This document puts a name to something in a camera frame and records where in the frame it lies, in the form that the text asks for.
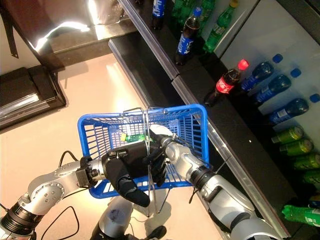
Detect white shelf rack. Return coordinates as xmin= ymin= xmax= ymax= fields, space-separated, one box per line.
xmin=213 ymin=0 xmax=320 ymax=137

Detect lying green bottles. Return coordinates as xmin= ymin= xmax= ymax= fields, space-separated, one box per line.
xmin=292 ymin=152 xmax=320 ymax=171
xmin=271 ymin=124 xmax=306 ymax=145

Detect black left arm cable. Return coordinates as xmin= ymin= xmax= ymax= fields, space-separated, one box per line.
xmin=46 ymin=150 xmax=83 ymax=240

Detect blue drink package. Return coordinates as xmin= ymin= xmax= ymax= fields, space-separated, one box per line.
xmin=307 ymin=194 xmax=320 ymax=209

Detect black store shelf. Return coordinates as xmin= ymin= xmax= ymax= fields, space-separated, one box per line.
xmin=108 ymin=0 xmax=320 ymax=240

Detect Pepsi bottle blue label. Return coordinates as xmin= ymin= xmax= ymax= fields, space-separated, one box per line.
xmin=174 ymin=6 xmax=203 ymax=66
xmin=151 ymin=0 xmax=168 ymax=31

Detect silver left robot leg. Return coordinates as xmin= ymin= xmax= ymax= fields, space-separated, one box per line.
xmin=89 ymin=196 xmax=134 ymax=240

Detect blue plastic shopping basket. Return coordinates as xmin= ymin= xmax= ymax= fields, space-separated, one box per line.
xmin=76 ymin=103 xmax=213 ymax=200

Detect clear shelf price rail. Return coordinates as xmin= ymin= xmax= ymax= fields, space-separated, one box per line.
xmin=171 ymin=76 xmax=292 ymax=239
xmin=117 ymin=0 xmax=180 ymax=81

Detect Coca-Cola bottle red label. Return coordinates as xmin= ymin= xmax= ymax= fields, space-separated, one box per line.
xmin=203 ymin=59 xmax=250 ymax=108

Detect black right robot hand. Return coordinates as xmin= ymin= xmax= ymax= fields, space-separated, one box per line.
xmin=147 ymin=124 xmax=176 ymax=148

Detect black display cabinet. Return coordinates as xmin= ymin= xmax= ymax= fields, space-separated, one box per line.
xmin=0 ymin=66 xmax=67 ymax=130

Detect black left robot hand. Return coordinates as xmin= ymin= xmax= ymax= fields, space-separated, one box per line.
xmin=104 ymin=142 xmax=168 ymax=208

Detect black right robot foot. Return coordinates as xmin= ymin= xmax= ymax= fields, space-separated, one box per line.
xmin=143 ymin=225 xmax=168 ymax=240

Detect dark brown stand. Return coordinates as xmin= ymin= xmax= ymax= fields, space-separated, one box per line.
xmin=0 ymin=0 xmax=67 ymax=73

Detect large green Sprite bottle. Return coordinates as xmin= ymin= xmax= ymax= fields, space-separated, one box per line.
xmin=281 ymin=204 xmax=320 ymax=228

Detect green Sprite bottle yellow cap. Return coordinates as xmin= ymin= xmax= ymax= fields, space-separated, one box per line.
xmin=202 ymin=0 xmax=240 ymax=54
xmin=121 ymin=133 xmax=152 ymax=144

